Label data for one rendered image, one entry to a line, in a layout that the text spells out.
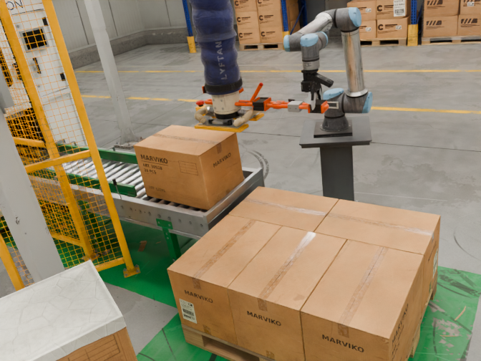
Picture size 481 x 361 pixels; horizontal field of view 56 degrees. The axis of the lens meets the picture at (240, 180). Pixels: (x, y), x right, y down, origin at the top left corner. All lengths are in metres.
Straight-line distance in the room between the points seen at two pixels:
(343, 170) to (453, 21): 6.34
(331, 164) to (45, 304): 2.33
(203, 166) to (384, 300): 1.34
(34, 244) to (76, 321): 1.32
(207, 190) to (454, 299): 1.63
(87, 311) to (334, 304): 1.08
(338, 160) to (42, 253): 2.10
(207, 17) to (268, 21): 8.20
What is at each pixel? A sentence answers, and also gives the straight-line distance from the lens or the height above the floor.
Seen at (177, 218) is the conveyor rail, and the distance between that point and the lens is 2.97.
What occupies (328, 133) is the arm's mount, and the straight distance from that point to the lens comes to 3.31.
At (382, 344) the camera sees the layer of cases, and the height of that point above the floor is 0.50.
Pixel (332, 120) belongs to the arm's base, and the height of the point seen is 0.85.
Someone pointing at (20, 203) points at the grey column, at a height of 0.95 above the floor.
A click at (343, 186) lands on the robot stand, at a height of 0.33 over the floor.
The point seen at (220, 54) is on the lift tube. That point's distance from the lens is 2.62.
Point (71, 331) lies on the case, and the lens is 1.58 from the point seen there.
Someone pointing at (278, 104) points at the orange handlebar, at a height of 1.22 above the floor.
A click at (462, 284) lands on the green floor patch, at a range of 3.17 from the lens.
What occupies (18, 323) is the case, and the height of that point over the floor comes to 1.02.
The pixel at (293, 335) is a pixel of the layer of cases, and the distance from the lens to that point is 2.25.
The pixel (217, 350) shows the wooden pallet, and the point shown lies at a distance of 2.74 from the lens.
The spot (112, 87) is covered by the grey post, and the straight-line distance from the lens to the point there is 5.95.
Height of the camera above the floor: 1.99
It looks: 26 degrees down
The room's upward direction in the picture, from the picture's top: 9 degrees counter-clockwise
